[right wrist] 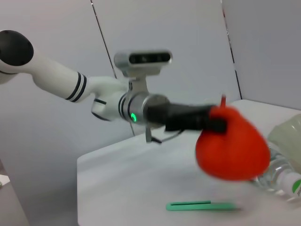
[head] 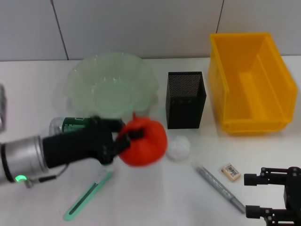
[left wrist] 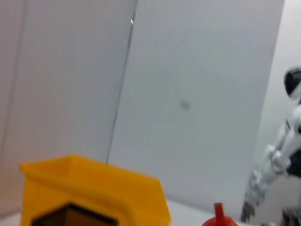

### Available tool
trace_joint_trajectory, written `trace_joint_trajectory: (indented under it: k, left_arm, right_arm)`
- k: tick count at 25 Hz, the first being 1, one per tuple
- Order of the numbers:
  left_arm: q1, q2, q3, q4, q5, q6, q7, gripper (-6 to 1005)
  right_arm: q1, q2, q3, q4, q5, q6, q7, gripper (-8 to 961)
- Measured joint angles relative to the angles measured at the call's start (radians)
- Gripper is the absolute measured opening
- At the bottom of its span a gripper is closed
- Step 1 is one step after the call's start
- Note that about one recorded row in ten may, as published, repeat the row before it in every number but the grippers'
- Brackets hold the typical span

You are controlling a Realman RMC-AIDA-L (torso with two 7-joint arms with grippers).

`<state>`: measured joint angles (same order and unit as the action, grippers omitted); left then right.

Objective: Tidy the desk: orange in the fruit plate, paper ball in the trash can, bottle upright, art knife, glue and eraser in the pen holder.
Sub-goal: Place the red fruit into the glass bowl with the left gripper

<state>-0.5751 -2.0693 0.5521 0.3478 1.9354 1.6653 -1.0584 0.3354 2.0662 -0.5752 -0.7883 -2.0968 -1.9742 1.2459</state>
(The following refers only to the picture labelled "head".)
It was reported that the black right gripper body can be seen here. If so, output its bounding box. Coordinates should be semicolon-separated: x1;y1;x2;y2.
283;166;301;223

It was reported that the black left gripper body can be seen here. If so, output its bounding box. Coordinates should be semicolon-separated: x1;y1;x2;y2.
42;116;114;169

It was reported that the orange fruit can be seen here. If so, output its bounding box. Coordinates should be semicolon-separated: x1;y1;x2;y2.
117;113;168;167

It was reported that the clear green-label water bottle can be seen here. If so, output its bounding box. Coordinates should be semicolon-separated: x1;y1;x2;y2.
49;116;93;137

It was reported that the white paper ball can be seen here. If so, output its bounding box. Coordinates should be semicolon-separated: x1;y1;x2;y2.
166;135;190;162

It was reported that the green white pen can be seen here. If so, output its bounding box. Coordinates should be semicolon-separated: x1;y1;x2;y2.
63;164;114;221

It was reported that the beige eraser with barcode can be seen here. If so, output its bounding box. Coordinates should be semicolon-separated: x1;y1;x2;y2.
220;162;242;182

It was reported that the grey marker pen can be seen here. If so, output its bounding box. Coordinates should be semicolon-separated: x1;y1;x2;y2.
194;164;246;214

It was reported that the green glass fruit plate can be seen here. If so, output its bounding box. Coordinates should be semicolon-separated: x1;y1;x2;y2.
63;52;160;120

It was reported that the black mesh pen holder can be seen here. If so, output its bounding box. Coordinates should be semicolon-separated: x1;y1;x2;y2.
165;71;207;129

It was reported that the yellow plastic bin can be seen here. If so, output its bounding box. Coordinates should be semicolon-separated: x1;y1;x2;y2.
208;32;298;135

